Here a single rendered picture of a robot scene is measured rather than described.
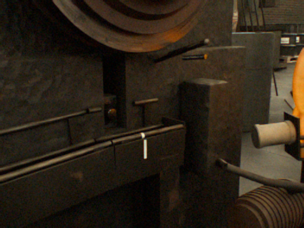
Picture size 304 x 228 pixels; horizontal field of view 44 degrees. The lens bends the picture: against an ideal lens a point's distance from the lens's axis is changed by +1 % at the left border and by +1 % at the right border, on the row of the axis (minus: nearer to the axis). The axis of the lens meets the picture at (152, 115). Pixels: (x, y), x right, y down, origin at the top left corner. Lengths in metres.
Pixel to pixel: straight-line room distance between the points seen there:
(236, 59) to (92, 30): 0.55
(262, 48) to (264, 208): 2.62
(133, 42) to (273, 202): 0.50
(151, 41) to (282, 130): 0.40
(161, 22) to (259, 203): 0.47
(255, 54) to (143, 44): 2.72
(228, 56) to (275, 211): 0.44
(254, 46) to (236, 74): 2.29
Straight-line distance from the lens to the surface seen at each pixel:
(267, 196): 0.96
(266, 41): 3.48
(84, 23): 0.67
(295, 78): 0.78
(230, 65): 1.10
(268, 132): 0.94
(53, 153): 0.74
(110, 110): 0.85
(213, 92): 0.90
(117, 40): 0.71
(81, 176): 0.70
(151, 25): 0.73
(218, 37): 1.14
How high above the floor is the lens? 0.93
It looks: 13 degrees down
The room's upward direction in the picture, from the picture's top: straight up
